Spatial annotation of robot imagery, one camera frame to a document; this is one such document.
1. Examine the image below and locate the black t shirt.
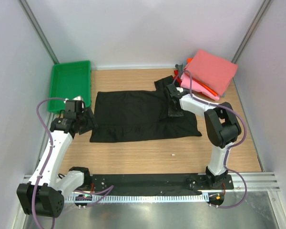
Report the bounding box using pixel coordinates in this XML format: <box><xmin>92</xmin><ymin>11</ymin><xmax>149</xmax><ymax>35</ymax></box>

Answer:
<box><xmin>90</xmin><ymin>75</ymin><xmax>202</xmax><ymax>143</ymax></box>

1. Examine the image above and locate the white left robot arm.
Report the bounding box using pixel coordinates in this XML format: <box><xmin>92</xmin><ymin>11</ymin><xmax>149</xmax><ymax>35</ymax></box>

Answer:
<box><xmin>16</xmin><ymin>96</ymin><xmax>97</xmax><ymax>218</ymax></box>

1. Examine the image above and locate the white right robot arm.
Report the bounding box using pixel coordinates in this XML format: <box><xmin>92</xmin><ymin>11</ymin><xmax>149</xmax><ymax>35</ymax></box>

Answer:
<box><xmin>164</xmin><ymin>84</ymin><xmax>242</xmax><ymax>189</ymax></box>

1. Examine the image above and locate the folded light pink t shirt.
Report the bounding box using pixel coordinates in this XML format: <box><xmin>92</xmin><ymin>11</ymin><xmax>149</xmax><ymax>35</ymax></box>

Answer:
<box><xmin>180</xmin><ymin>73</ymin><xmax>220</xmax><ymax>101</ymax></box>

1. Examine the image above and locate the folded red t shirt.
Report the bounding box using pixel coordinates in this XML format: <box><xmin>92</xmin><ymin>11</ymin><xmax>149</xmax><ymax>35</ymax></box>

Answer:
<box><xmin>173</xmin><ymin>70</ymin><xmax>182</xmax><ymax>85</ymax></box>

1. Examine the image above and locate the folded grey t shirt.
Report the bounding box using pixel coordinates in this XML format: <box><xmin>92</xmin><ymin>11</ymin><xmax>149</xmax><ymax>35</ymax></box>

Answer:
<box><xmin>175</xmin><ymin>62</ymin><xmax>187</xmax><ymax>73</ymax></box>

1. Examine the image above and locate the folded orange t shirt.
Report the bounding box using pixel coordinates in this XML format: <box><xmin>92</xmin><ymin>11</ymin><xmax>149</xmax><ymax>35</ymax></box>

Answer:
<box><xmin>186</xmin><ymin>58</ymin><xmax>218</xmax><ymax>96</ymax></box>

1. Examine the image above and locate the green plastic bin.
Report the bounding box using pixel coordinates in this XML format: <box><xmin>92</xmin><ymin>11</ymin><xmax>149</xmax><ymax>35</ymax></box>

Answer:
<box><xmin>49</xmin><ymin>61</ymin><xmax>92</xmax><ymax>107</ymax></box>

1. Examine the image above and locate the folded salmon pink t shirt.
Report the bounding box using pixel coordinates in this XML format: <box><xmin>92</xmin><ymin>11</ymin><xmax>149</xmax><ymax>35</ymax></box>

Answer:
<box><xmin>185</xmin><ymin>49</ymin><xmax>238</xmax><ymax>96</ymax></box>

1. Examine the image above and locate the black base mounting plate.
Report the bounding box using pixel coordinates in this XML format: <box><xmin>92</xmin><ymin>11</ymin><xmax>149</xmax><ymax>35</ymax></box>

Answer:
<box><xmin>91</xmin><ymin>173</ymin><xmax>234</xmax><ymax>195</ymax></box>

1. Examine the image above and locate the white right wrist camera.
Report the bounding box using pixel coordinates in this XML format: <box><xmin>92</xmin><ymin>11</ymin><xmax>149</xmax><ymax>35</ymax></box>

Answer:
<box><xmin>176</xmin><ymin>87</ymin><xmax>186</xmax><ymax>93</ymax></box>

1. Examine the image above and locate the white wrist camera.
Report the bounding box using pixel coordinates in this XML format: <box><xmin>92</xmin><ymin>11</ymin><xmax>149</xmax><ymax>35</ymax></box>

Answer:
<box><xmin>176</xmin><ymin>87</ymin><xmax>186</xmax><ymax>93</ymax></box>
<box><xmin>63</xmin><ymin>96</ymin><xmax>83</xmax><ymax>103</ymax></box>

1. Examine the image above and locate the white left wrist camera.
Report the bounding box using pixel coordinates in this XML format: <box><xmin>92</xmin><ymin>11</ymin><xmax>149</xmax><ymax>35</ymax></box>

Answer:
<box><xmin>63</xmin><ymin>96</ymin><xmax>83</xmax><ymax>103</ymax></box>

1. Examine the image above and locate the white slotted cable duct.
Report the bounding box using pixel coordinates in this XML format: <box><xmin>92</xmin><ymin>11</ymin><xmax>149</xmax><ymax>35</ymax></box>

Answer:
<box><xmin>65</xmin><ymin>193</ymin><xmax>209</xmax><ymax>204</ymax></box>

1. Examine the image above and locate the left aluminium corner post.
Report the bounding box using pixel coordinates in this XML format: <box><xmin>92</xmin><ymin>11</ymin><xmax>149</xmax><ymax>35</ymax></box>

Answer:
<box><xmin>18</xmin><ymin>0</ymin><xmax>60</xmax><ymax>64</ymax></box>

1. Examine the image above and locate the aluminium corner post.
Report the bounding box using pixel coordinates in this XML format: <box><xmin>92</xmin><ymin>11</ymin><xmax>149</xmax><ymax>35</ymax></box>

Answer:
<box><xmin>18</xmin><ymin>0</ymin><xmax>60</xmax><ymax>64</ymax></box>
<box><xmin>231</xmin><ymin>0</ymin><xmax>274</xmax><ymax>65</ymax></box>

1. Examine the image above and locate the aluminium frame rail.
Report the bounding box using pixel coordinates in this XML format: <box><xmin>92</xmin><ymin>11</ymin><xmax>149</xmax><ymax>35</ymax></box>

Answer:
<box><xmin>19</xmin><ymin>172</ymin><xmax>281</xmax><ymax>194</ymax></box>

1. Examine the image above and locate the right aluminium corner post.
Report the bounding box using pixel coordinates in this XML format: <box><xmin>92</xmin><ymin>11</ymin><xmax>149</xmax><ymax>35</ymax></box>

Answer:
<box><xmin>231</xmin><ymin>0</ymin><xmax>274</xmax><ymax>65</ymax></box>

